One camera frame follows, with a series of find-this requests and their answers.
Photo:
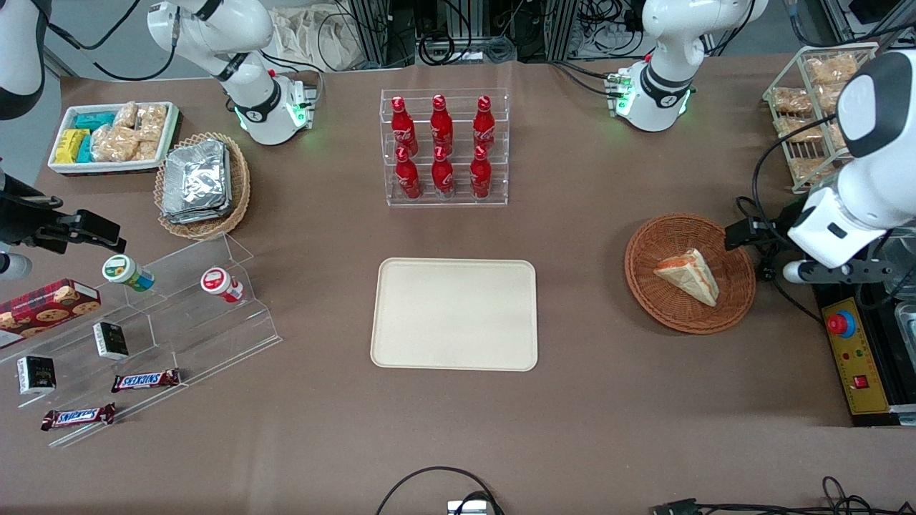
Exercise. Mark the yellow snack pack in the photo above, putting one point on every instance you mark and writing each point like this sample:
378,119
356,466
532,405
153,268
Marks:
70,146

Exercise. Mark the white rectangular snack bin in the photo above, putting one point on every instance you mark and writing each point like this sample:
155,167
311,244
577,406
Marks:
107,167

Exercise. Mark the red-lidded cup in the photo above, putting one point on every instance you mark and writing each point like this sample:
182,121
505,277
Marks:
218,282

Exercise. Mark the red cookie box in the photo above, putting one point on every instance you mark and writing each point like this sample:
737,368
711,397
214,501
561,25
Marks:
43,307

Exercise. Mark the stack of silver foil packs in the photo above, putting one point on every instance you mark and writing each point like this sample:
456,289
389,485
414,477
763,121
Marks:
197,182

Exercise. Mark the green-lidded cup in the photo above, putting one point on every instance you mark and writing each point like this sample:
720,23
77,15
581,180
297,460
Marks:
125,272

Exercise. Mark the white plastic bag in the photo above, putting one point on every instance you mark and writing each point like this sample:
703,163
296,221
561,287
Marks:
315,36

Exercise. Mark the small black box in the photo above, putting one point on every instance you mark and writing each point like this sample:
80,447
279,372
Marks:
111,340
36,375

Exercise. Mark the clear acrylic stepped shelf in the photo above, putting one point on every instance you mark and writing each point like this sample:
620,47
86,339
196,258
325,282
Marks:
186,336

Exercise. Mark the clear acrylic bottle rack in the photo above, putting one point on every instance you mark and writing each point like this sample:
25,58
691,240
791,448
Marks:
444,204

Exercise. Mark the bagged brown snack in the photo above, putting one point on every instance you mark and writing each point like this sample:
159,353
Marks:
798,129
830,98
830,69
809,169
791,100

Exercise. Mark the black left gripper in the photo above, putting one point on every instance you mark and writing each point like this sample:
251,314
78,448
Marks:
781,226

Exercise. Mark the red emergency stop button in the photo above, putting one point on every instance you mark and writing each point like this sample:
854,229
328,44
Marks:
840,324

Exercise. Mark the brown table cover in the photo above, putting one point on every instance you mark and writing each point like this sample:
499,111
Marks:
458,429

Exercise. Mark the yellow emergency stop box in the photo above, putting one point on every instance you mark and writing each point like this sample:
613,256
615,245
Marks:
855,365

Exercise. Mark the cream plastic tray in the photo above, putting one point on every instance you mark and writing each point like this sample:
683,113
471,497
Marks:
454,315

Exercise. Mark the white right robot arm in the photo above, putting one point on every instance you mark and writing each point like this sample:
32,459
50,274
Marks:
236,43

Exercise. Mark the teal snack pack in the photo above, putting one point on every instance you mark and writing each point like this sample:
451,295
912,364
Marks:
94,120
84,149

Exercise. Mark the dark brown wicker basket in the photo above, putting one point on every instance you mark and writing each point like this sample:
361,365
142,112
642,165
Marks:
658,300

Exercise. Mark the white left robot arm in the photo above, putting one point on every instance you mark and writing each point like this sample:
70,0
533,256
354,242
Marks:
669,43

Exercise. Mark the plastic-wrapped triangle sandwich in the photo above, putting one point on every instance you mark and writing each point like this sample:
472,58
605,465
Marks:
690,277

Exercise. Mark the light brown wicker basket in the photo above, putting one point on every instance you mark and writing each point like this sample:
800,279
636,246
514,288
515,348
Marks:
240,182

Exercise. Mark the clear-bagged rice cracker snack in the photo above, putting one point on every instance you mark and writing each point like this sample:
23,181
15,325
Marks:
152,123
114,144
125,114

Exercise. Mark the aluminium frame post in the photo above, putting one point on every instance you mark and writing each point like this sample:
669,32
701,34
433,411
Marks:
372,32
562,28

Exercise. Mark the snickers bar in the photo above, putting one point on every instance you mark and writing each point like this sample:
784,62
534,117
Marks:
77,416
145,380

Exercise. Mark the small silver device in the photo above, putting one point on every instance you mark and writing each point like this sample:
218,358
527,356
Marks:
469,508

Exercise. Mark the red cola bottle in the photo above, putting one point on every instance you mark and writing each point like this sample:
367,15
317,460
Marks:
408,179
403,129
480,177
441,127
484,127
443,177

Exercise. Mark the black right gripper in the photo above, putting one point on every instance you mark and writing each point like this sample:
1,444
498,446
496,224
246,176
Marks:
21,220

